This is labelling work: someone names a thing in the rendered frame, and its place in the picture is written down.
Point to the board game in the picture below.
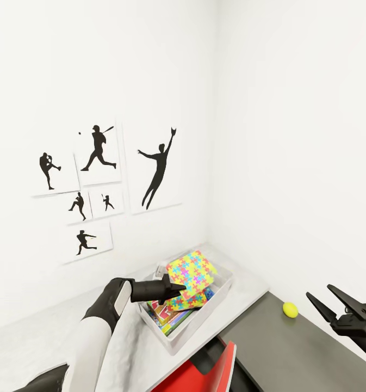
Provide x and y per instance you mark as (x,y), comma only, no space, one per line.
(208,293)
(161,312)
(173,323)

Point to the toy box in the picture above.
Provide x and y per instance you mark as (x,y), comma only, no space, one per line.
(174,341)

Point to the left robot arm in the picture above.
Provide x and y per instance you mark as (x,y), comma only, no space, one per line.
(76,365)

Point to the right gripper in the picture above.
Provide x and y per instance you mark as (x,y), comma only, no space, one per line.
(350,325)

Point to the jigsaw puzzle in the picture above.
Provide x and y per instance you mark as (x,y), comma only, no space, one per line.
(191,270)
(180,303)

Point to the tennis ball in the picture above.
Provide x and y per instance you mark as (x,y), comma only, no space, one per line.
(290,309)

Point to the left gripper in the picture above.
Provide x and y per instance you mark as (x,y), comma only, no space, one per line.
(162,290)

